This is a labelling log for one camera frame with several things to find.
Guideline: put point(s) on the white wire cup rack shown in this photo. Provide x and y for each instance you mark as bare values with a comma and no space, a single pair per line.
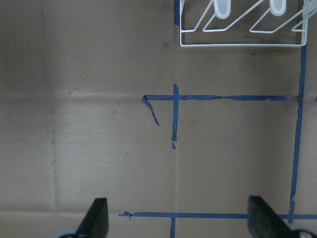
243,23

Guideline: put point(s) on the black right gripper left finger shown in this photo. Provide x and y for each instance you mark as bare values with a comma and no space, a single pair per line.
95,223

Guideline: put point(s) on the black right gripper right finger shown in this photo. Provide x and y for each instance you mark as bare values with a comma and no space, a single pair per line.
263,222

